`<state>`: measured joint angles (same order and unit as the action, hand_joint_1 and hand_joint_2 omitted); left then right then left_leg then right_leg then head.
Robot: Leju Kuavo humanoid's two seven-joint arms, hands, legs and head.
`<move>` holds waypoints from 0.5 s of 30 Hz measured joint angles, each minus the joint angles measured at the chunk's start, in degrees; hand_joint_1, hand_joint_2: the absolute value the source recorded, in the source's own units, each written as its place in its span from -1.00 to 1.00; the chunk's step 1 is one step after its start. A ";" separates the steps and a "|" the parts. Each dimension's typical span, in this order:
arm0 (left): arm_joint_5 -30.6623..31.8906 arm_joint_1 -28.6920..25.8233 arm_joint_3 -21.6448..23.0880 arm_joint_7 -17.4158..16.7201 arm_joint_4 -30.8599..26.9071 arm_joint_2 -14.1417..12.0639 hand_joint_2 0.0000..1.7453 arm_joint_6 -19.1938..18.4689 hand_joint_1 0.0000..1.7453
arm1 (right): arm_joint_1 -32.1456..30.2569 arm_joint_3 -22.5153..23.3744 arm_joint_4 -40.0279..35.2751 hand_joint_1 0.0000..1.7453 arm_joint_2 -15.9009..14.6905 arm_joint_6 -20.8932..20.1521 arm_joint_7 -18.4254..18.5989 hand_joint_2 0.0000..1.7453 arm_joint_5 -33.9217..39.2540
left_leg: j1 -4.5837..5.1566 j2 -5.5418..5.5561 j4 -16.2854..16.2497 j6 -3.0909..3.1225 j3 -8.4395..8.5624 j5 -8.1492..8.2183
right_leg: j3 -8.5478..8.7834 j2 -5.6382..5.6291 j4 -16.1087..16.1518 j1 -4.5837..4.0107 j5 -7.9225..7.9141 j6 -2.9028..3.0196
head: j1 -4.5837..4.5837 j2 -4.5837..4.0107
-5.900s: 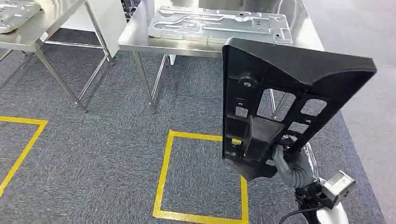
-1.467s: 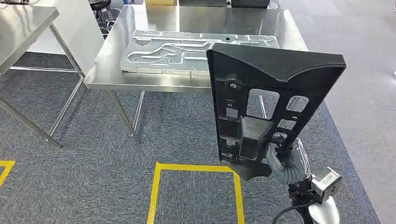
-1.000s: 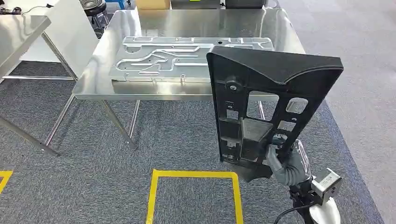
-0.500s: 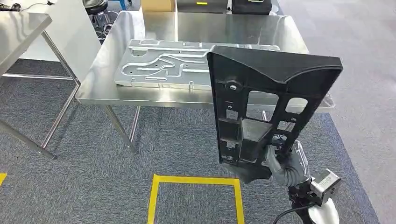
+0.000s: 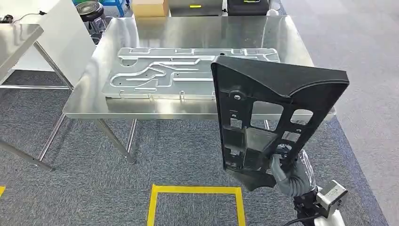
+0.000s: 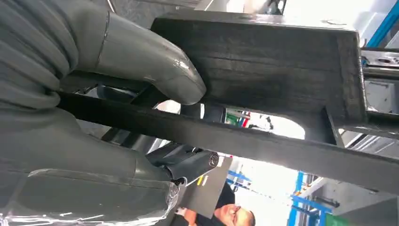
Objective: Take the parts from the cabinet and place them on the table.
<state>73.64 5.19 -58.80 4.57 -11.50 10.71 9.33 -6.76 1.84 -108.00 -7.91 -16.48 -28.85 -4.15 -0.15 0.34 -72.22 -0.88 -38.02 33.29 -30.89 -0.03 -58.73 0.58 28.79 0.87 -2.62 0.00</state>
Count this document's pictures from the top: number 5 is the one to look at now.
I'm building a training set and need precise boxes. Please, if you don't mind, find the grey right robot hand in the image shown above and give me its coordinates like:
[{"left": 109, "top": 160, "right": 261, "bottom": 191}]
[{"left": 268, "top": 149, "right": 317, "bottom": 198}]

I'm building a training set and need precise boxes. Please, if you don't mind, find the black plastic panel with cutouts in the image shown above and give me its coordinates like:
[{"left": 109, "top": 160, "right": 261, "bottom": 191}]
[{"left": 210, "top": 55, "right": 350, "bottom": 192}]

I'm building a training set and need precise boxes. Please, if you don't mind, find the yellow tape floor square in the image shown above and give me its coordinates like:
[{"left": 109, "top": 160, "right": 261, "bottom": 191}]
[{"left": 146, "top": 184, "right": 247, "bottom": 226}]

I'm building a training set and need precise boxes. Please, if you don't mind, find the grooved aluminium plate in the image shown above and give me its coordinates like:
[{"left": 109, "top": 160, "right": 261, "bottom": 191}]
[{"left": 101, "top": 47, "right": 281, "bottom": 101}]

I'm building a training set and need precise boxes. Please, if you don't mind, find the black equipment case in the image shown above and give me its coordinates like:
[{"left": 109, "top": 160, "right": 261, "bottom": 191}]
[{"left": 227, "top": 0, "right": 270, "bottom": 16}]

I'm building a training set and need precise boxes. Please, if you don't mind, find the steel work table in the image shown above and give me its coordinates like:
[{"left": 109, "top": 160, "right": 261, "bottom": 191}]
[
  {"left": 0, "top": 23, "right": 74, "bottom": 171},
  {"left": 62, "top": 15, "right": 336, "bottom": 164}
]

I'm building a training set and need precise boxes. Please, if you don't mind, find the grey equipment case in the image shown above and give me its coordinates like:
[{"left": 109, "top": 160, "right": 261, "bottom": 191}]
[{"left": 168, "top": 0, "right": 223, "bottom": 17}]

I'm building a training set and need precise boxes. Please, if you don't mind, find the cardboard box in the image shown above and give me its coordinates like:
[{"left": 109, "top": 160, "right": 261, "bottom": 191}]
[{"left": 131, "top": 0, "right": 169, "bottom": 18}]

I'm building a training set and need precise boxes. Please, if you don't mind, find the black round stool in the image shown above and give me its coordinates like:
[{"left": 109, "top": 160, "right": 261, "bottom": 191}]
[{"left": 75, "top": 0, "right": 108, "bottom": 44}]

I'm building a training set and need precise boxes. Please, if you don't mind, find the white board panel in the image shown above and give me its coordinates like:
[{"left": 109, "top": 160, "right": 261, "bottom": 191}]
[{"left": 12, "top": 0, "right": 96, "bottom": 86}]

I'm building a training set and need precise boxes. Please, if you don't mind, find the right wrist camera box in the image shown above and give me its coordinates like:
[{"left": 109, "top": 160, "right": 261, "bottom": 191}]
[{"left": 316, "top": 180, "right": 349, "bottom": 219}]

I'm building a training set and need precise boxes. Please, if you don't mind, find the black cable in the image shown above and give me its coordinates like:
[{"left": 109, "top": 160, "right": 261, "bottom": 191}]
[{"left": 282, "top": 212, "right": 322, "bottom": 226}]

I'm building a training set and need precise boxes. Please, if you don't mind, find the small black device with cord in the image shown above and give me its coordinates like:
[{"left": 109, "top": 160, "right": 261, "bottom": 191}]
[{"left": 0, "top": 11, "right": 48, "bottom": 24}]

